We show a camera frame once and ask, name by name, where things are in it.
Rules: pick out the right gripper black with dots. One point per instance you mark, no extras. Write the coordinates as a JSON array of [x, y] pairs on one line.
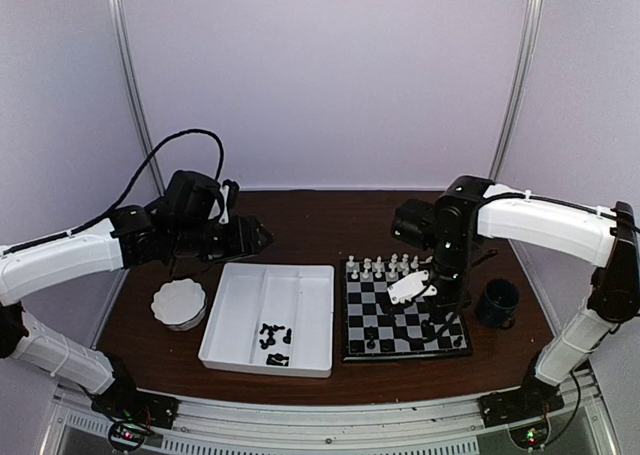
[[439, 307]]

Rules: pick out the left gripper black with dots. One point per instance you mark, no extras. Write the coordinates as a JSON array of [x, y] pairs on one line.
[[243, 241]]

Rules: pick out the black chess piece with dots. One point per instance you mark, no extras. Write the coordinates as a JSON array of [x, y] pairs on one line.
[[387, 345]]

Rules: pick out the black and silver chessboard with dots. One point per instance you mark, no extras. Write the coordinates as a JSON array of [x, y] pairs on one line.
[[411, 325]]

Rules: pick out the white plastic tray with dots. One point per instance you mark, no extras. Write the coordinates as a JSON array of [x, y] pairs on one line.
[[248, 295]]

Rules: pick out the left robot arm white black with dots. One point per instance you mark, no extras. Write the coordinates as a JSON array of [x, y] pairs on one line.
[[193, 219]]

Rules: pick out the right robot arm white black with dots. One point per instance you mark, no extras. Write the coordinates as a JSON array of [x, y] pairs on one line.
[[474, 208]]

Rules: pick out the white chess pieces row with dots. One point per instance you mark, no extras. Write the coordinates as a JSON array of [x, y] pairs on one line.
[[388, 269]]

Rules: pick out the black chess pieces pile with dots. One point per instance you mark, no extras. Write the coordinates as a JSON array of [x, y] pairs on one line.
[[275, 343]]

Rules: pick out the dark blue mug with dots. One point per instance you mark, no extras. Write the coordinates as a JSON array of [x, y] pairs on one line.
[[497, 304]]

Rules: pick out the white scalloped bowl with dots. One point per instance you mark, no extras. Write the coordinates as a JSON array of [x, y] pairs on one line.
[[179, 305]]

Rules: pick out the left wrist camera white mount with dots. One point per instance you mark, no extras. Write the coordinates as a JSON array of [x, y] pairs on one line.
[[229, 193]]

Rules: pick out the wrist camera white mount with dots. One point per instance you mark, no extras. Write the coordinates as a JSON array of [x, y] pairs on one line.
[[229, 193], [413, 285]]

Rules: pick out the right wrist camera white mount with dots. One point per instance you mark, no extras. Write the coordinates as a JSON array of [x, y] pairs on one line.
[[413, 285]]

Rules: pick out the aluminium front rail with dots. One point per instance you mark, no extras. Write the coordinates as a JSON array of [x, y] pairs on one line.
[[451, 425]]

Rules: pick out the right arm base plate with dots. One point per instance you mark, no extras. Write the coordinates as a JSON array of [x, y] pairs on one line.
[[508, 407]]

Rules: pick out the left aluminium frame post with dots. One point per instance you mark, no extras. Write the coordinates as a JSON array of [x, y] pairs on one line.
[[116, 8]]

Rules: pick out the aluminium frame post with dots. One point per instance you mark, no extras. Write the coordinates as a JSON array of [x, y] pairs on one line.
[[529, 36], [116, 8]]

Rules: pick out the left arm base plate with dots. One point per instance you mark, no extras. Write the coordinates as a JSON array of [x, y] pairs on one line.
[[146, 409]]

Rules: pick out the right aluminium frame post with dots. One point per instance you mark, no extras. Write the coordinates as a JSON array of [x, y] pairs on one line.
[[529, 36]]

